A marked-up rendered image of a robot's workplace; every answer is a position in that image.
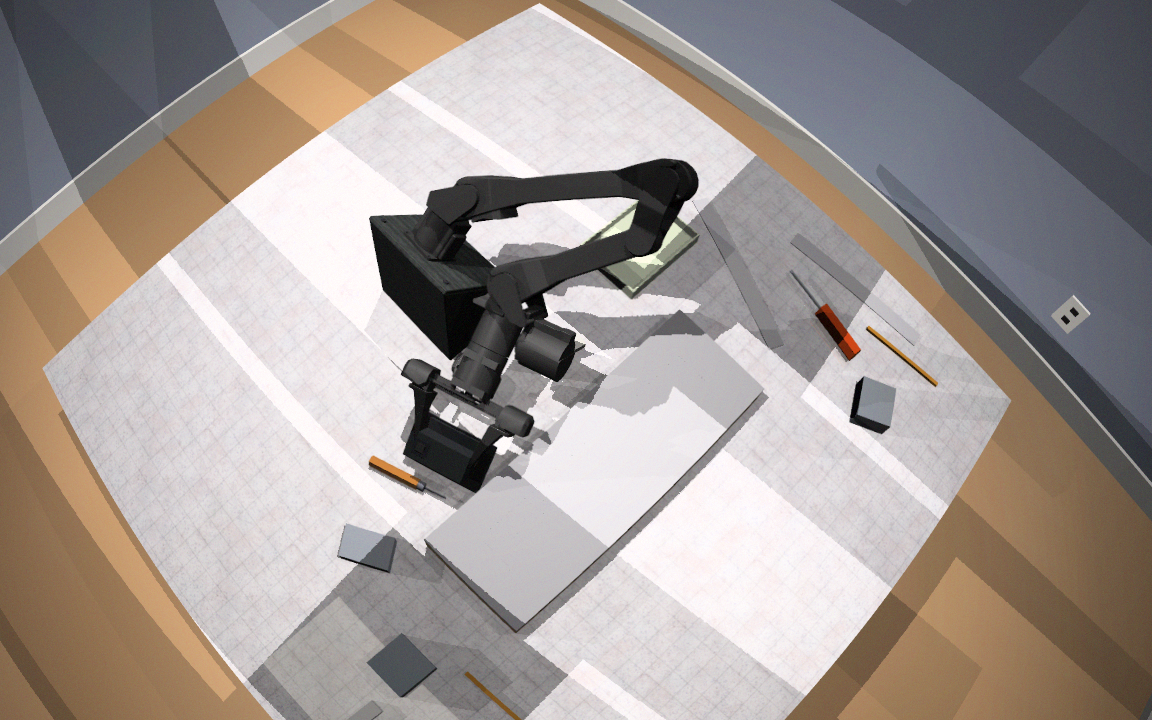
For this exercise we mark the white rectangular floor panel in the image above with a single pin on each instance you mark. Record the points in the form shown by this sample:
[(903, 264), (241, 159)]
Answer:
[(558, 507)]

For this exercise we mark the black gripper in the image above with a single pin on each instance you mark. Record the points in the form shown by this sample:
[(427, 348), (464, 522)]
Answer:
[(478, 373)]

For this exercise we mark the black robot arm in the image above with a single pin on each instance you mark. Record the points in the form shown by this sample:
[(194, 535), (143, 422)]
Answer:
[(662, 186)]

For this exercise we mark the long thin orange-brown bar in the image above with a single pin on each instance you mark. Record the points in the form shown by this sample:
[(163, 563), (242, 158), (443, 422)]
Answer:
[(902, 356), (493, 697)]

